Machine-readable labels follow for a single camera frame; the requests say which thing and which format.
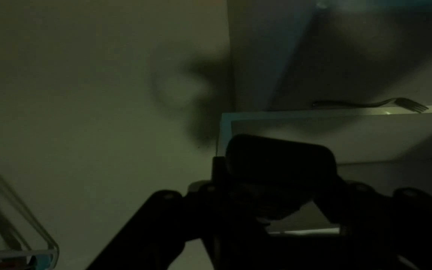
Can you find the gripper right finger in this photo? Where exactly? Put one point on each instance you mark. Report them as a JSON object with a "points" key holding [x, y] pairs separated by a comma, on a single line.
{"points": [[396, 228]]}

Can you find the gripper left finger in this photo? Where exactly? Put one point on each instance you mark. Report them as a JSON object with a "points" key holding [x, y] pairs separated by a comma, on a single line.
{"points": [[156, 225]]}

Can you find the black remote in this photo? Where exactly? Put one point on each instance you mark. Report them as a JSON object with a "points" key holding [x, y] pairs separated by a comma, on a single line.
{"points": [[279, 168]]}

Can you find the silver fork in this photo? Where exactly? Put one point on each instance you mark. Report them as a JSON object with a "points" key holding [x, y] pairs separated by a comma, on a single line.
{"points": [[407, 103]]}

